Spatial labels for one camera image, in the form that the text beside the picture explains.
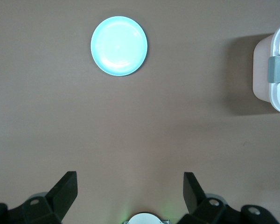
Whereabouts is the white lidded storage box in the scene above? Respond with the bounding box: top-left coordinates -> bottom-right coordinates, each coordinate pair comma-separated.
252,20 -> 280,115

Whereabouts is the brown table mat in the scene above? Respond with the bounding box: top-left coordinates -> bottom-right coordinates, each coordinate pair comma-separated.
0,0 -> 280,224

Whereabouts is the light blue plate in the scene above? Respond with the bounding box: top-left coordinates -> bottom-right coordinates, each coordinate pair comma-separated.
90,15 -> 148,77

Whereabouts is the grey box latch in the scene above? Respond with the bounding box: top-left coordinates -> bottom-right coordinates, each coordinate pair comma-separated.
267,56 -> 280,84

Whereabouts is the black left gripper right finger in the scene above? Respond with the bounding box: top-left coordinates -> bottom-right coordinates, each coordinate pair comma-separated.
178,172 -> 242,224

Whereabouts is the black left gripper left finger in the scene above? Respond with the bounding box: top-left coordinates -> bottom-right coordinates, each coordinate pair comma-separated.
21,171 -> 79,224

